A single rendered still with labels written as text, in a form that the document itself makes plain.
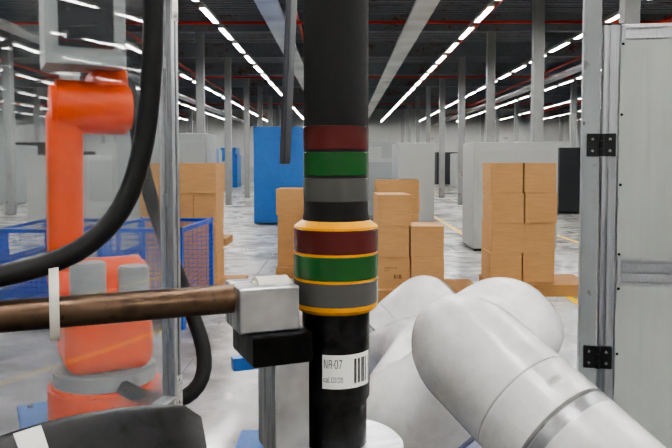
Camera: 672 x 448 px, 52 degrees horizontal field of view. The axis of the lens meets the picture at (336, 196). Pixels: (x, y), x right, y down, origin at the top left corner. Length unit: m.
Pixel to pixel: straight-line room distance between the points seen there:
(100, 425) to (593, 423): 0.33
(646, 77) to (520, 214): 6.46
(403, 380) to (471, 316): 0.17
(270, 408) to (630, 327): 1.92
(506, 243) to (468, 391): 8.05
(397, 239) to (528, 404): 7.45
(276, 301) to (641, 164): 1.90
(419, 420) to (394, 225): 7.26
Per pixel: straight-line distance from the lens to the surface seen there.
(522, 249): 8.62
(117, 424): 0.52
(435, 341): 0.54
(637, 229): 2.19
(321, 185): 0.34
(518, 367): 0.52
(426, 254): 7.99
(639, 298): 2.21
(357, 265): 0.34
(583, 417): 0.50
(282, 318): 0.34
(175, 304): 0.33
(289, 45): 0.36
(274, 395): 0.35
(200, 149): 10.92
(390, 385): 0.70
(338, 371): 0.35
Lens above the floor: 1.60
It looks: 3 degrees down
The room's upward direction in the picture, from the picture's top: straight up
